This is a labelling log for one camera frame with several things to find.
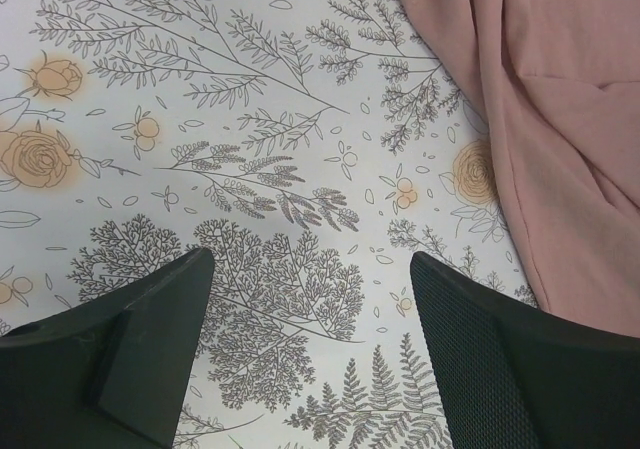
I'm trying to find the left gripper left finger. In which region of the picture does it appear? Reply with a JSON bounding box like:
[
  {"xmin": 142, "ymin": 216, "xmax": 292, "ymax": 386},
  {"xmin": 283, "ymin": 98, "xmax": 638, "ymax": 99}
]
[{"xmin": 1, "ymin": 249, "xmax": 214, "ymax": 448}]

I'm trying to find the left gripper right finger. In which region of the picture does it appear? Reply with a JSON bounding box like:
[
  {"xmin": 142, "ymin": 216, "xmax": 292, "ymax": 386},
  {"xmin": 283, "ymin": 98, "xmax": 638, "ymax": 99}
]
[{"xmin": 410, "ymin": 252, "xmax": 639, "ymax": 448}]

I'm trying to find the pink printed t-shirt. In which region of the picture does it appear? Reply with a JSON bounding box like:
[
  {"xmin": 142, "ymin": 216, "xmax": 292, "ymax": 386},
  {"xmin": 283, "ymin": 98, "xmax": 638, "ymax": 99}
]
[{"xmin": 401, "ymin": 0, "xmax": 639, "ymax": 336}]

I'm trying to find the floral table mat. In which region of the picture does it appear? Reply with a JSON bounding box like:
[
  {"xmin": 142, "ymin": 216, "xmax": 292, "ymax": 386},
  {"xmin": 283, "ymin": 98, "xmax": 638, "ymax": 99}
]
[{"xmin": 1, "ymin": 0, "xmax": 532, "ymax": 448}]

